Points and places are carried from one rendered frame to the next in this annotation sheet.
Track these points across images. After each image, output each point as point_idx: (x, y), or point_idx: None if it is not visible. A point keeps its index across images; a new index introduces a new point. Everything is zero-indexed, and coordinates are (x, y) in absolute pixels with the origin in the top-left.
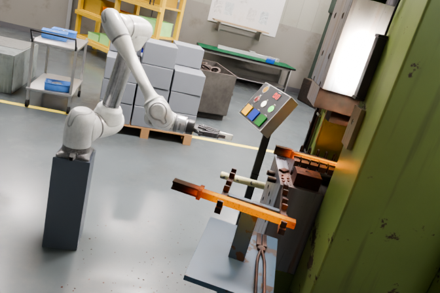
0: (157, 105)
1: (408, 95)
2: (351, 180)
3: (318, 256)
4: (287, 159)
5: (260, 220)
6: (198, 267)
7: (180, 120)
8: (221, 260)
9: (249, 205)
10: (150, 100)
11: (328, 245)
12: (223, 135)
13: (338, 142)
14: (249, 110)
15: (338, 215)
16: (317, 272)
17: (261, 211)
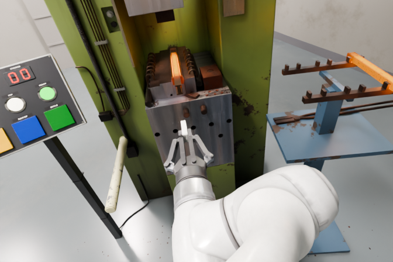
0: (328, 180)
1: None
2: (268, 26)
3: (259, 96)
4: (157, 97)
5: (197, 151)
6: (374, 144)
7: (209, 189)
8: (344, 135)
9: (375, 68)
10: (310, 214)
11: (269, 80)
12: (188, 131)
13: (135, 51)
14: (3, 137)
15: (266, 58)
16: (268, 100)
17: (371, 63)
